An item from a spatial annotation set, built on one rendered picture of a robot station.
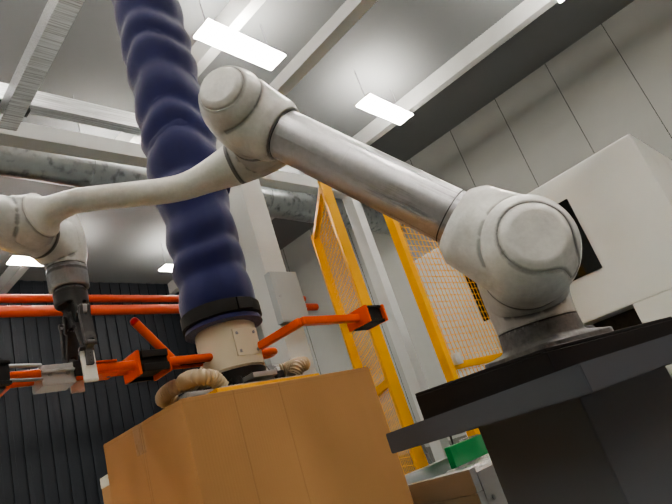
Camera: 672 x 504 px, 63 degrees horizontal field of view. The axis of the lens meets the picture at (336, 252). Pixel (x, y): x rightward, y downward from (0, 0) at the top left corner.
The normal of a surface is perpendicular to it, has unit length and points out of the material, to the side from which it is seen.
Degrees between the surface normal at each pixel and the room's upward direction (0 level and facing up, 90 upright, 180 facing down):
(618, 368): 90
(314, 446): 90
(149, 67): 78
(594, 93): 90
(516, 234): 97
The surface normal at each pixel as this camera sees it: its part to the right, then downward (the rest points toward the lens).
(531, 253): -0.13, -0.27
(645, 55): -0.65, -0.07
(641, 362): 0.43, -0.44
